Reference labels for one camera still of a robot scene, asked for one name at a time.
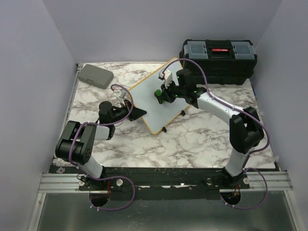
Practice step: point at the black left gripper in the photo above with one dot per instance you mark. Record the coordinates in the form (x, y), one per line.
(135, 113)

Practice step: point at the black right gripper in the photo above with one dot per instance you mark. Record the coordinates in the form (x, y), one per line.
(165, 96)

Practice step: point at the green whiteboard eraser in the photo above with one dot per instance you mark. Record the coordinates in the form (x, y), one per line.
(158, 93)

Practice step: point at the yellow framed whiteboard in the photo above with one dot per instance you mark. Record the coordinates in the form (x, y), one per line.
(158, 115)

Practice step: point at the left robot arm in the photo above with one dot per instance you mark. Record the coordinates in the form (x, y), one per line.
(76, 142)

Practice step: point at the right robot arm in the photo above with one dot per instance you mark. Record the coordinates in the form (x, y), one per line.
(245, 130)

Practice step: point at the grey plastic case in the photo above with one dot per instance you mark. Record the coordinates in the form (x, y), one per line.
(95, 76)

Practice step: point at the black plastic toolbox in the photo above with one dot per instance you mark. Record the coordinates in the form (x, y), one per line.
(224, 62)

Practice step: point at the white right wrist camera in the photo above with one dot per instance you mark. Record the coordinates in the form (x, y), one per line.
(166, 77)

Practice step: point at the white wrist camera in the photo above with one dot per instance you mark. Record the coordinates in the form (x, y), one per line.
(166, 77)
(120, 95)

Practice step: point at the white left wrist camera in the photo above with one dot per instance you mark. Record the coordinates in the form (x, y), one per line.
(120, 95)

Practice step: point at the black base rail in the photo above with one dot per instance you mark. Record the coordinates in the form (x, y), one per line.
(159, 183)

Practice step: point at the aluminium frame rail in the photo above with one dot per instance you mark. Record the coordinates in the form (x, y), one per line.
(58, 182)

